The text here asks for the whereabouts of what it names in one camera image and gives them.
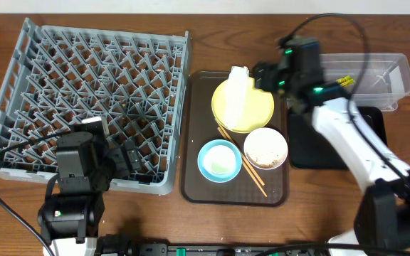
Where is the white bowl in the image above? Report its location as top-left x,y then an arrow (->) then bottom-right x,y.
243,127 -> 288,170

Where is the green snack wrapper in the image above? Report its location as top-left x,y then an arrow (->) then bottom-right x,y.
336,75 -> 355,87

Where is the light blue bowl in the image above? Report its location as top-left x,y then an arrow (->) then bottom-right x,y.
197,139 -> 242,183

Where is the white cup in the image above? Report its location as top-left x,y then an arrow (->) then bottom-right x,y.
204,145 -> 236,175

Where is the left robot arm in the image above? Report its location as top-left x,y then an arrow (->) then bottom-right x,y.
38,132 -> 141,255

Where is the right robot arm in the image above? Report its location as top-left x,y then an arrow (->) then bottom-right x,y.
253,36 -> 410,255

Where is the yellow plate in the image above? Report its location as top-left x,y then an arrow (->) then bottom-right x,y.
211,78 -> 275,133

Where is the upper wooden chopstick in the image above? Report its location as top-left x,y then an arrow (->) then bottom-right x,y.
216,120 -> 265,186

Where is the wooden chopstick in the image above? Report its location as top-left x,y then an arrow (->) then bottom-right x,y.
216,127 -> 268,198
216,120 -> 265,186

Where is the lower wooden chopstick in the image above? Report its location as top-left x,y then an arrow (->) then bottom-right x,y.
216,127 -> 268,198

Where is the grey plastic dish rack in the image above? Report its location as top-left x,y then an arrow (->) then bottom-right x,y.
0,19 -> 191,195

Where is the black tray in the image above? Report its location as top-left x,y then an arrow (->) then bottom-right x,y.
288,107 -> 387,170

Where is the clear plastic bin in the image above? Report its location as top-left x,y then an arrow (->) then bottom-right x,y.
321,53 -> 410,112

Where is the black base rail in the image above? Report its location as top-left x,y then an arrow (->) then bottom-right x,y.
94,234 -> 334,256

